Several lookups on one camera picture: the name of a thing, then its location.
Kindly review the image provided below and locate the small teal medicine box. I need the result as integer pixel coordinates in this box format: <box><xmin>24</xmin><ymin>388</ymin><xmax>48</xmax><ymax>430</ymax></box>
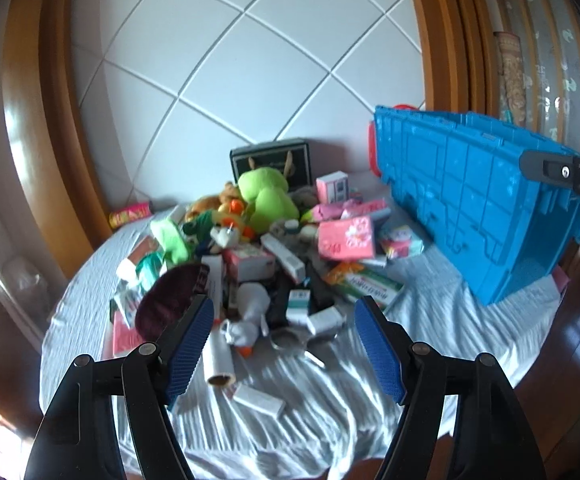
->
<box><xmin>285</xmin><ymin>289</ymin><xmax>311</xmax><ymax>326</ymax></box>

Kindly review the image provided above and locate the blue plastic storage crate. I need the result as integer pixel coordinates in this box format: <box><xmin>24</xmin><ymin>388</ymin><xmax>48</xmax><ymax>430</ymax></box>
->
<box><xmin>373</xmin><ymin>106</ymin><xmax>580</xmax><ymax>304</ymax></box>

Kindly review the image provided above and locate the rolled patterned carpet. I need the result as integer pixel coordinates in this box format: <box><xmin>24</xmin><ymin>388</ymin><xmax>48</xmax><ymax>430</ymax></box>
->
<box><xmin>495</xmin><ymin>32</ymin><xmax>527</xmax><ymax>128</ymax></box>

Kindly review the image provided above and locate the light blue tablecloth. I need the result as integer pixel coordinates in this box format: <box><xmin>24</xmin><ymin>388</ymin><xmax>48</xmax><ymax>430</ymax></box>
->
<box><xmin>40</xmin><ymin>220</ymin><xmax>561</xmax><ymax>479</ymax></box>

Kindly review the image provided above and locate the green toothpaste box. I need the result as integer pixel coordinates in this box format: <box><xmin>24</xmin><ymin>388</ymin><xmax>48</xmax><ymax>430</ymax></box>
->
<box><xmin>323</xmin><ymin>262</ymin><xmax>404</xmax><ymax>310</ymax></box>

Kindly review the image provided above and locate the green plush dinosaur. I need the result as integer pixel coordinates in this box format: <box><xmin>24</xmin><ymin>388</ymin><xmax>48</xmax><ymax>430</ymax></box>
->
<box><xmin>150</xmin><ymin>210</ymin><xmax>215</xmax><ymax>266</ymax></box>

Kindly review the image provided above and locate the colorful pad pack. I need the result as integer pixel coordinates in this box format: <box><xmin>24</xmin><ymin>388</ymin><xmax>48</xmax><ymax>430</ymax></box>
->
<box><xmin>378</xmin><ymin>226</ymin><xmax>424</xmax><ymax>260</ymax></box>

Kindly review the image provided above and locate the pink chip can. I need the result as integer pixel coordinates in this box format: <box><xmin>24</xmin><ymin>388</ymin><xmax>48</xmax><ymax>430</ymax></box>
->
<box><xmin>108</xmin><ymin>202</ymin><xmax>152</xmax><ymax>230</ymax></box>

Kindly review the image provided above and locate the red plastic case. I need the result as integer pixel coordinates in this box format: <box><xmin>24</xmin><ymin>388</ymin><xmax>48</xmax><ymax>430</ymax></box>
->
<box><xmin>368</xmin><ymin>104</ymin><xmax>417</xmax><ymax>178</ymax></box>

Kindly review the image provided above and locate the yellow duck plush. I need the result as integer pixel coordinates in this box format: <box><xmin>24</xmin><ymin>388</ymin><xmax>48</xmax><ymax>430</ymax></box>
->
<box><xmin>218</xmin><ymin>198</ymin><xmax>255</xmax><ymax>242</ymax></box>

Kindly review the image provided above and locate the pink tissue pack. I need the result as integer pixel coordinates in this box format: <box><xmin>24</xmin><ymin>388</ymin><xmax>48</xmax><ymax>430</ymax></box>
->
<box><xmin>317</xmin><ymin>216</ymin><xmax>375</xmax><ymax>261</ymax></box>

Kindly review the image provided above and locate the white pink carton box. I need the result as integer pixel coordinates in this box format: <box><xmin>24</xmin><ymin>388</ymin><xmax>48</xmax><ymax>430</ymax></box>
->
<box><xmin>316</xmin><ymin>171</ymin><xmax>349</xmax><ymax>204</ymax></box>

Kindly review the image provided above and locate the brown bear plush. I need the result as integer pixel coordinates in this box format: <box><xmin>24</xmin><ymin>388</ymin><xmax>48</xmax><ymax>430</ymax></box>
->
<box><xmin>185</xmin><ymin>182</ymin><xmax>244</xmax><ymax>221</ymax></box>

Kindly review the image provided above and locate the green frog plush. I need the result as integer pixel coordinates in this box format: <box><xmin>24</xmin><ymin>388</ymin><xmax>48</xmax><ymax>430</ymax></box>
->
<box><xmin>238</xmin><ymin>167</ymin><xmax>299</xmax><ymax>235</ymax></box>

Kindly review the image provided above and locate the black gift box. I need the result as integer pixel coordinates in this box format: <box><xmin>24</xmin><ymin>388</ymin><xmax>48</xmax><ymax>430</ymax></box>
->
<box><xmin>229</xmin><ymin>138</ymin><xmax>314</xmax><ymax>191</ymax></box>

